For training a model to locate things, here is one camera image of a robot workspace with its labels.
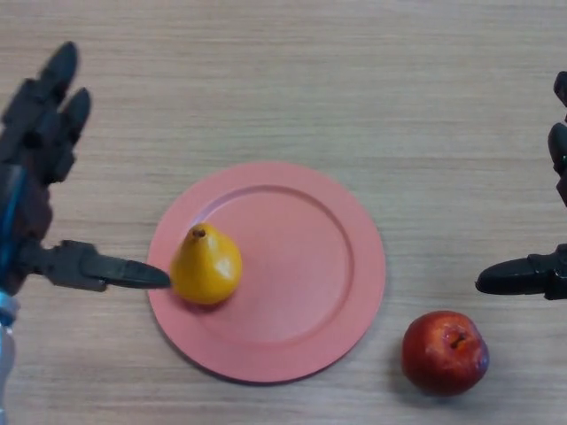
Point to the pink round plate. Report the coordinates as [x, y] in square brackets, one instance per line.
[292, 274]

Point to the red apple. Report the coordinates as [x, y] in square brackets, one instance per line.
[443, 356]

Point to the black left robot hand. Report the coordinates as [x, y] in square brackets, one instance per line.
[31, 177]

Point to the yellow pear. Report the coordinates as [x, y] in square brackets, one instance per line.
[206, 270]

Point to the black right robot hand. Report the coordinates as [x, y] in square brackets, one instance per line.
[514, 279]

